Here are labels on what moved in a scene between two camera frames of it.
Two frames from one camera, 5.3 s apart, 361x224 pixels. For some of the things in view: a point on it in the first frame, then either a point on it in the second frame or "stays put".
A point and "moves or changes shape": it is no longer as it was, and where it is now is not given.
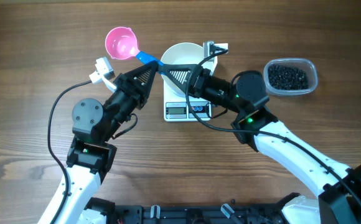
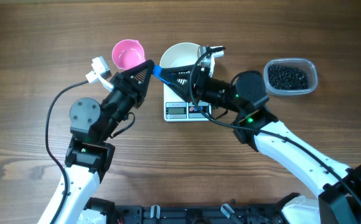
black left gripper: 128,84 stays put
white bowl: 180,53 stays put
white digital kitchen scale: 188,109 stays put
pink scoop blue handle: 121,43 moves or changes shape
